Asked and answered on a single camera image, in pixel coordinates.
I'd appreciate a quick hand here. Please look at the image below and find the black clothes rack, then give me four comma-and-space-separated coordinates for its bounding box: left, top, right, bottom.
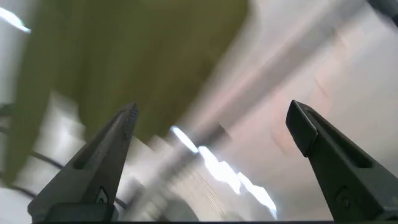
0, 0, 398, 222

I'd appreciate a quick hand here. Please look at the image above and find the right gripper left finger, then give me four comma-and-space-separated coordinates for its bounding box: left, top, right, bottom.
27, 102, 139, 222

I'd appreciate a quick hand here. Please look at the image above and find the white curtain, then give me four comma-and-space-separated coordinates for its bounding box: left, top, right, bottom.
174, 0, 398, 222

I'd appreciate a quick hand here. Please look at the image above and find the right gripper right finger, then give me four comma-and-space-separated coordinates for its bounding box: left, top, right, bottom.
285, 99, 398, 222

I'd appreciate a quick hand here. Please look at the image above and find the green long-sleeved shirt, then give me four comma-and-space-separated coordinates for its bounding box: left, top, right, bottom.
2, 0, 249, 186

